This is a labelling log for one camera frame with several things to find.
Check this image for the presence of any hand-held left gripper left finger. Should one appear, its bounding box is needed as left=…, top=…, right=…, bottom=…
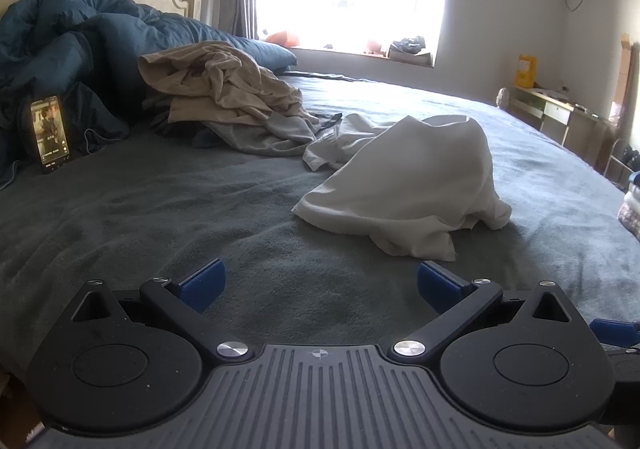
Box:
left=71, top=259, right=253, bottom=363

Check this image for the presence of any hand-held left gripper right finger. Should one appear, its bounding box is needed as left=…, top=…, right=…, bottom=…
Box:
left=388, top=260, right=585, bottom=364

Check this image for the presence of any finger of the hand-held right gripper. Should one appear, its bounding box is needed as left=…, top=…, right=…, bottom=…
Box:
left=590, top=319, right=640, bottom=360

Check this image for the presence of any white shirt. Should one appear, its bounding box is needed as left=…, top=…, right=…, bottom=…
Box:
left=291, top=114, right=513, bottom=262

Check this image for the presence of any stack of folded clothes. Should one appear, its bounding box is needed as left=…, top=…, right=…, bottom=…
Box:
left=617, top=171, right=640, bottom=241

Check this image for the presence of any box with dark clothes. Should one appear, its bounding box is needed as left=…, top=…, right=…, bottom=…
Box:
left=387, top=35, right=434, bottom=66

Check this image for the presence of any grey bed blanket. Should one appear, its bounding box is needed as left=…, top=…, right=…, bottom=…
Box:
left=0, top=71, right=640, bottom=380

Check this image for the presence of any grey garment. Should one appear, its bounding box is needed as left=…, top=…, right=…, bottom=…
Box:
left=192, top=111, right=346, bottom=158

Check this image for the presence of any metal shoe rack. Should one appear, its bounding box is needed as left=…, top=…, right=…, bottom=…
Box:
left=602, top=139, right=640, bottom=190

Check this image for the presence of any cream desk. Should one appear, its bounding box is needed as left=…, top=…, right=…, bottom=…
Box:
left=507, top=86, right=622, bottom=166

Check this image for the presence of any beige garment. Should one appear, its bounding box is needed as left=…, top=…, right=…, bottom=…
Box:
left=137, top=41, right=321, bottom=130

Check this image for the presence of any smartphone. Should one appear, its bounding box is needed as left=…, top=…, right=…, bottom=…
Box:
left=30, top=96, right=70, bottom=174

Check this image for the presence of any yellow box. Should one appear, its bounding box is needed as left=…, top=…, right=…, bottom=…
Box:
left=516, top=54, right=539, bottom=88

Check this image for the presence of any tall cardboard sheet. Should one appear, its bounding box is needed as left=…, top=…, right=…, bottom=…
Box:
left=612, top=34, right=634, bottom=120

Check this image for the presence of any blue duvet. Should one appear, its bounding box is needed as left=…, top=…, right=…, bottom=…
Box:
left=0, top=0, right=298, bottom=190

